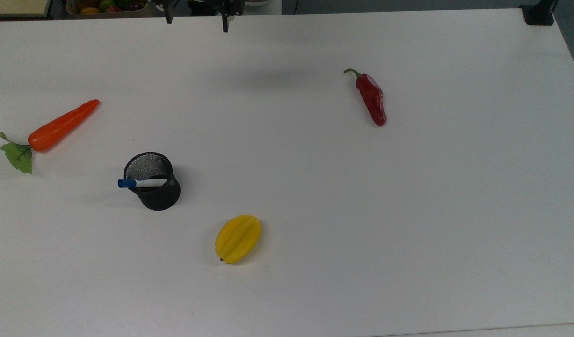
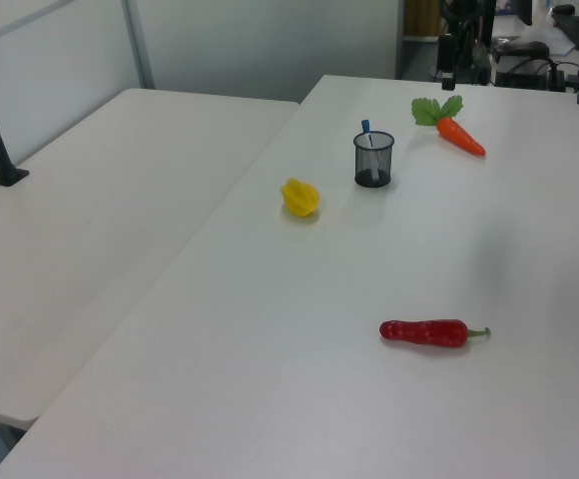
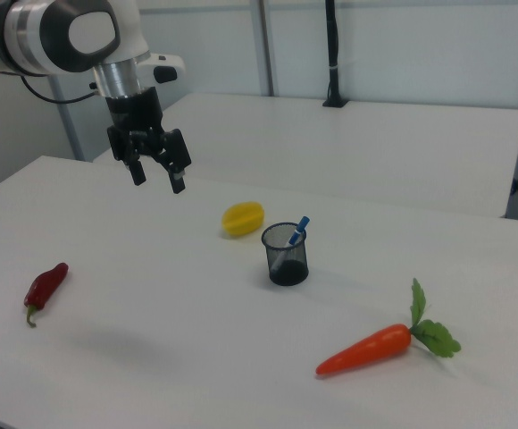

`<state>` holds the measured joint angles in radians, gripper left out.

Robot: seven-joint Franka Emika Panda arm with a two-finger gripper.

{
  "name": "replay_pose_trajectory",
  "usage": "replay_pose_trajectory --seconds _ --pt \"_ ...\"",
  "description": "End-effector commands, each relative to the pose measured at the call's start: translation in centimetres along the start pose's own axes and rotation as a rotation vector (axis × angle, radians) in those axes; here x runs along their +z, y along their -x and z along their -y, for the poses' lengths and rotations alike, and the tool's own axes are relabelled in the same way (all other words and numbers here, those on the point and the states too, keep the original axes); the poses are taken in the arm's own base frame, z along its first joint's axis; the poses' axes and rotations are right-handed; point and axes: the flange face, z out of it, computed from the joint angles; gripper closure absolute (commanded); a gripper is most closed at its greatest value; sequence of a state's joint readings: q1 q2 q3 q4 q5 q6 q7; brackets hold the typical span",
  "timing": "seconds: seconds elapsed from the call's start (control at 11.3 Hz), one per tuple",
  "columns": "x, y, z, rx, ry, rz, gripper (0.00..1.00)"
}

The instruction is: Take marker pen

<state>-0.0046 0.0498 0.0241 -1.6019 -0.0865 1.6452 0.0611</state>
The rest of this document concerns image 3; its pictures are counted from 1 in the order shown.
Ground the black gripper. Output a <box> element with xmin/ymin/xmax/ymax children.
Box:
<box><xmin>105</xmin><ymin>87</ymin><xmax>193</xmax><ymax>195</ymax></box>

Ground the blue capped marker pen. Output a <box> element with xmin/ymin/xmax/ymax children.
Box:
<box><xmin>271</xmin><ymin>216</ymin><xmax>312</xmax><ymax>272</ymax></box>

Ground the black mesh pen cup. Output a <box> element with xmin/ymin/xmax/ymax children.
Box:
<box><xmin>261</xmin><ymin>222</ymin><xmax>310</xmax><ymax>287</ymax></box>

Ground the yellow toy starfruit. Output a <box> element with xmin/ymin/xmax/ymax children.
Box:
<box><xmin>221</xmin><ymin>201</ymin><xmax>265</xmax><ymax>238</ymax></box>

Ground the red toy chili pepper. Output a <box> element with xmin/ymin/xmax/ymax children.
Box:
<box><xmin>23</xmin><ymin>262</ymin><xmax>70</xmax><ymax>328</ymax></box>

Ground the white background table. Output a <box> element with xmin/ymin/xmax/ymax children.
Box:
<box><xmin>93</xmin><ymin>92</ymin><xmax>518</xmax><ymax>220</ymax></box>

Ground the black pole stand with base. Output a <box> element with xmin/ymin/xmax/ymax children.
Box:
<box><xmin>322</xmin><ymin>0</ymin><xmax>349</xmax><ymax>108</ymax></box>

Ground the orange toy carrot with leaves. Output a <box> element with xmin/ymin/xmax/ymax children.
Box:
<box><xmin>315</xmin><ymin>277</ymin><xmax>462</xmax><ymax>377</ymax></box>

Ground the grey metal partition post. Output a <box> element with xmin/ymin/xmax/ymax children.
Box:
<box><xmin>47</xmin><ymin>74</ymin><xmax>86</xmax><ymax>162</ymax></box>
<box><xmin>249</xmin><ymin>0</ymin><xmax>283</xmax><ymax>97</ymax></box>

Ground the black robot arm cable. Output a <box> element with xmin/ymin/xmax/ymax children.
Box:
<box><xmin>17</xmin><ymin>73</ymin><xmax>108</xmax><ymax>105</ymax></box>

